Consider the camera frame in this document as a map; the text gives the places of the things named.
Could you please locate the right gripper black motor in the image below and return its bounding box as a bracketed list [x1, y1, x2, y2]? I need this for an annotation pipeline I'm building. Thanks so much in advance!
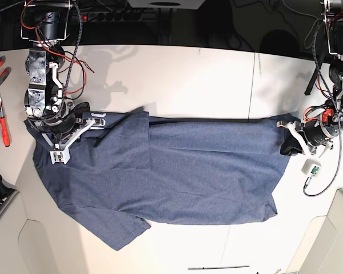
[25, 102, 106, 148]

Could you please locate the red handled screwdriver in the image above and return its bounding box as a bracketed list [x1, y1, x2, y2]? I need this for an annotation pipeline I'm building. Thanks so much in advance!
[0, 94, 10, 147]

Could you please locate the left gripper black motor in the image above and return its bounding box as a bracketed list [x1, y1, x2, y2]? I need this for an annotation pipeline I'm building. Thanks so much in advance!
[277, 114, 339, 156]

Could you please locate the blue grey t-shirt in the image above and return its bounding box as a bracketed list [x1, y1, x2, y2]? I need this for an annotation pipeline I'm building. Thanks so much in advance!
[26, 112, 289, 250]

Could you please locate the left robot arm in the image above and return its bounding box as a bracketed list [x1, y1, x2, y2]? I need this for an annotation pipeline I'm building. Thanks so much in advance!
[280, 1, 343, 156]

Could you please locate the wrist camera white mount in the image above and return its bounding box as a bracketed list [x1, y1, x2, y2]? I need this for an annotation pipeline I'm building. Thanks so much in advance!
[301, 158, 322, 177]
[42, 118, 95, 164]

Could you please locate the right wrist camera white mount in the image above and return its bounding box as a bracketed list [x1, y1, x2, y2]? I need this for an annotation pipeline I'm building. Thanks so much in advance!
[42, 118, 95, 164]

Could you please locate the braided camera cable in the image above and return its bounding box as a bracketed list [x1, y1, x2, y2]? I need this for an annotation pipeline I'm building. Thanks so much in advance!
[57, 0, 82, 115]
[302, 17, 343, 197]

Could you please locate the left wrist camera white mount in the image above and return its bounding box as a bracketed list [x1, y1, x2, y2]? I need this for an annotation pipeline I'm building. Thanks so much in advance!
[301, 158, 322, 177]

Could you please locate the white power strip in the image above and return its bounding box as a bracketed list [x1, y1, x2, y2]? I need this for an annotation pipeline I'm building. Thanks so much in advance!
[82, 10, 156, 23]

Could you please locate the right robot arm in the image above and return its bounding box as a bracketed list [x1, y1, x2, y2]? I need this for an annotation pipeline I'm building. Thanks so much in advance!
[20, 1, 95, 151]

